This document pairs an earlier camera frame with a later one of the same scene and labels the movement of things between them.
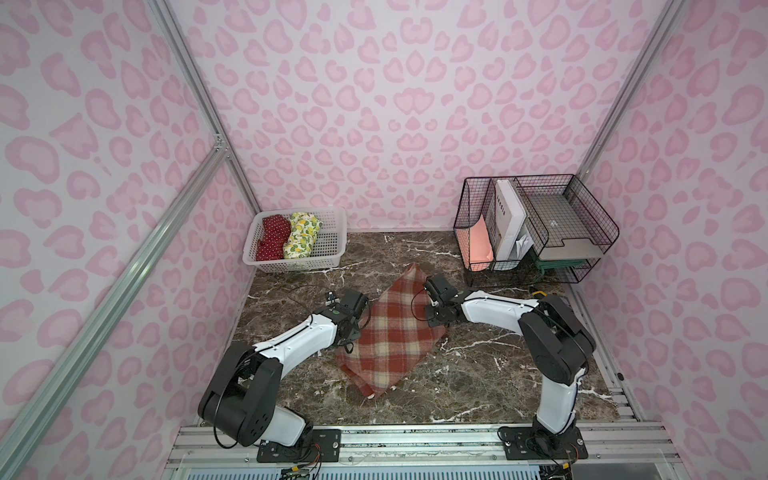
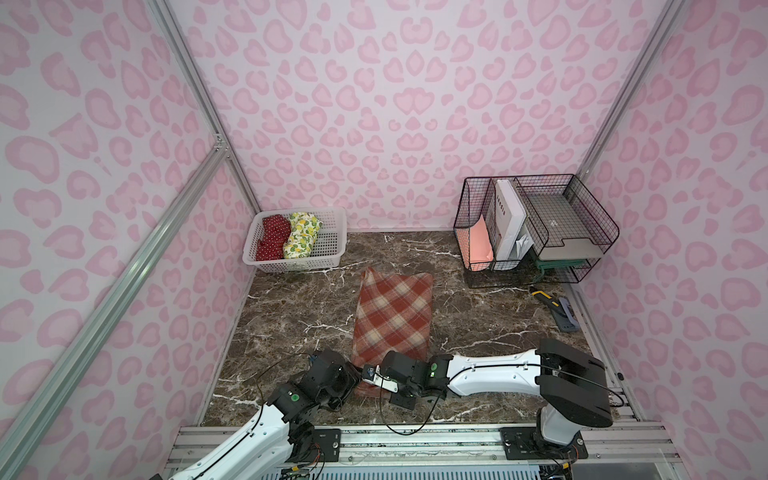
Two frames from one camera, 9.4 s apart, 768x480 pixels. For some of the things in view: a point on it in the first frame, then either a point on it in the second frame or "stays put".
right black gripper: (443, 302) to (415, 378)
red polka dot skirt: (277, 229) stays put
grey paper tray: (558, 230) stays put
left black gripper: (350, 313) to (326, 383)
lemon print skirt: (300, 241) stays put
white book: (509, 216) stays put
